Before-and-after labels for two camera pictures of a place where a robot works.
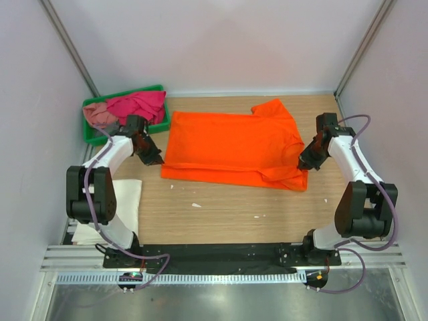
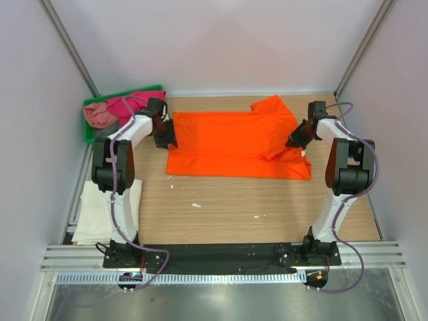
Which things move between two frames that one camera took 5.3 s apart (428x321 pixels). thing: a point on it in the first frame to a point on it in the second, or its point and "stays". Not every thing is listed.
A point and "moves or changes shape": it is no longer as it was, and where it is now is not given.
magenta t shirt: x=150 y=103 stays
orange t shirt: x=262 y=147 moves or changes shape
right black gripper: x=305 y=164 to x=293 y=142
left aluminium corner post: x=69 y=46 stays
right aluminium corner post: x=364 y=45 stays
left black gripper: x=154 y=156 to x=170 y=138
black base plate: x=219 y=258 stays
